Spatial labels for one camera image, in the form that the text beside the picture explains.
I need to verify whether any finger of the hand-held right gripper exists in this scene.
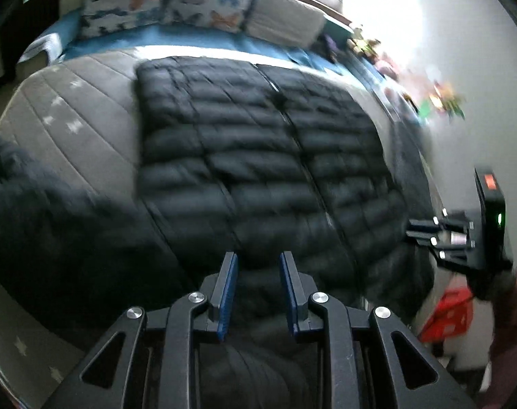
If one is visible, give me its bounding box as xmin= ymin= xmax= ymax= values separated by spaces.
xmin=405 ymin=231 xmax=473 ymax=266
xmin=408 ymin=208 xmax=473 ymax=233

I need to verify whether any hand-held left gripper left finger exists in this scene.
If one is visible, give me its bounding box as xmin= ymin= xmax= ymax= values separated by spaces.
xmin=56 ymin=251 xmax=240 ymax=409

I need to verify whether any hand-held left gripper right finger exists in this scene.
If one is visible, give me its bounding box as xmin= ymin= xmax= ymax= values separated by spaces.
xmin=279 ymin=251 xmax=476 ymax=409

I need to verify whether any black puffer jacket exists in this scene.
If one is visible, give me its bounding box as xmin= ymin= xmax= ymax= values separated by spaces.
xmin=0 ymin=55 xmax=436 ymax=409

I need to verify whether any person's right forearm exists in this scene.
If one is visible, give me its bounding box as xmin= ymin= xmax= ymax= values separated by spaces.
xmin=482 ymin=270 xmax=517 ymax=407

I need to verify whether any red plastic basket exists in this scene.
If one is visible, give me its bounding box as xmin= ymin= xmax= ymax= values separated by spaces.
xmin=419 ymin=287 xmax=475 ymax=345

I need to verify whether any colourful pinwheel toy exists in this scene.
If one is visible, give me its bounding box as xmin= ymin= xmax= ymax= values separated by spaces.
xmin=418 ymin=79 xmax=467 ymax=120

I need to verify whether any group of stuffed toys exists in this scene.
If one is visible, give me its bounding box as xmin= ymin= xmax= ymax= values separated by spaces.
xmin=346 ymin=26 xmax=397 ymax=75

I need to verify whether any window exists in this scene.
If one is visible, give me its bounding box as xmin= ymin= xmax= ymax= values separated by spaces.
xmin=337 ymin=0 xmax=425 ymax=49

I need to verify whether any grey quilted star blanket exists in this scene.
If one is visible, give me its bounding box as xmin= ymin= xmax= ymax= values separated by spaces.
xmin=0 ymin=47 xmax=225 ymax=393

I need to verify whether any plain grey pillow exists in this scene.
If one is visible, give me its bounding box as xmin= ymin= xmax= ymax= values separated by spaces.
xmin=245 ymin=0 xmax=326 ymax=47

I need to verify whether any blue bed sheet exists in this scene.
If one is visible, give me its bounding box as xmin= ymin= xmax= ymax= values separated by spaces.
xmin=41 ymin=9 xmax=412 ymax=116

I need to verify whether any butterfly print pillow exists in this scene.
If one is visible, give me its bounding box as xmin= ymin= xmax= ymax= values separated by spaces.
xmin=164 ymin=0 xmax=260 ymax=34
xmin=80 ymin=0 xmax=166 ymax=38

